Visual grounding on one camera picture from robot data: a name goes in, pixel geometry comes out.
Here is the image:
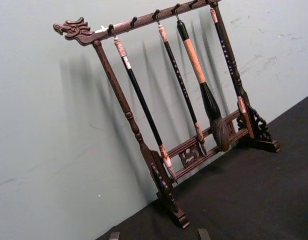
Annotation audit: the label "dark wooden dragon-head brush rack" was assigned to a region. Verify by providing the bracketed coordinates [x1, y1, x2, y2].
[53, 0, 282, 230]

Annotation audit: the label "black table cloth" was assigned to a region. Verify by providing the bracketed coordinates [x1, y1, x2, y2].
[92, 91, 308, 240]

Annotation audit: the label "plain pale wall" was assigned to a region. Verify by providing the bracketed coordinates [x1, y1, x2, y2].
[0, 0, 308, 240]

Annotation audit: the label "thin black brush, plain shaft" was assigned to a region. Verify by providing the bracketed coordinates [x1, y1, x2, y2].
[113, 36, 179, 185]

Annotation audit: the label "thin black brush, white characters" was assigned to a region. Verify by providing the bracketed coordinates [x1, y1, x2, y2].
[209, 7, 247, 115]
[158, 24, 208, 157]

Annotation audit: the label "large tan-handled calligraphy brush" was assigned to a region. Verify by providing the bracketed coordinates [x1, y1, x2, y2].
[174, 10, 231, 153]

